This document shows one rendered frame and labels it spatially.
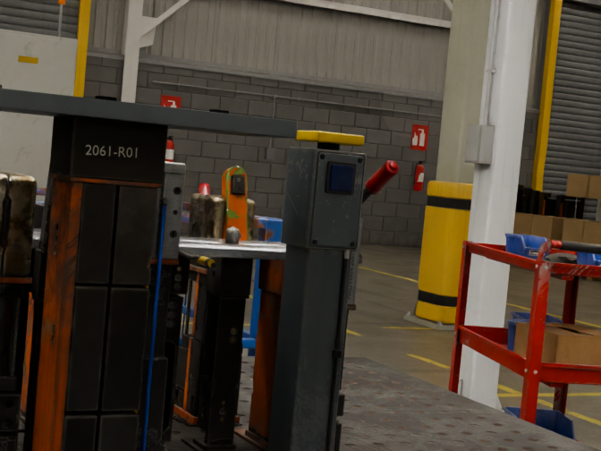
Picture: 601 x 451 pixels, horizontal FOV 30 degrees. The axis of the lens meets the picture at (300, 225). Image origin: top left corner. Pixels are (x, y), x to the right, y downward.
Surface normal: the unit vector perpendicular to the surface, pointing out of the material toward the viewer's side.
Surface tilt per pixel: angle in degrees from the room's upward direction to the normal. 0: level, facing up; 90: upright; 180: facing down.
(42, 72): 90
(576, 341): 90
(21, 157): 90
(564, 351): 90
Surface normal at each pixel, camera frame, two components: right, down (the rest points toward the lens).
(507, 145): 0.43, 0.09
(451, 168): -0.90, -0.06
